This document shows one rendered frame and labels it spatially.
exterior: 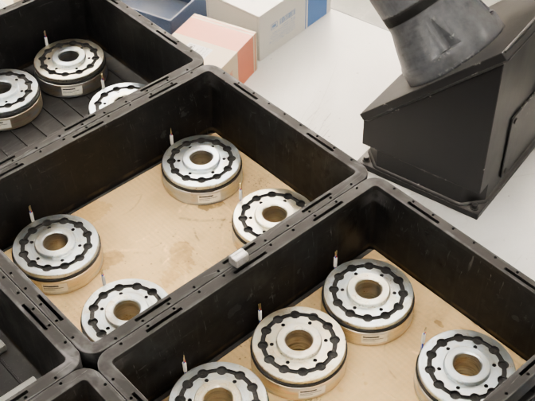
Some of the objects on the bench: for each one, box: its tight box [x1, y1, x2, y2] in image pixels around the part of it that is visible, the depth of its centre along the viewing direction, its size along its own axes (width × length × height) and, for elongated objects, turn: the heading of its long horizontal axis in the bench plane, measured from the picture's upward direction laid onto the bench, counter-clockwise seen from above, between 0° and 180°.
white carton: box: [206, 0, 331, 61], centre depth 175 cm, size 20×12×9 cm, turn 141°
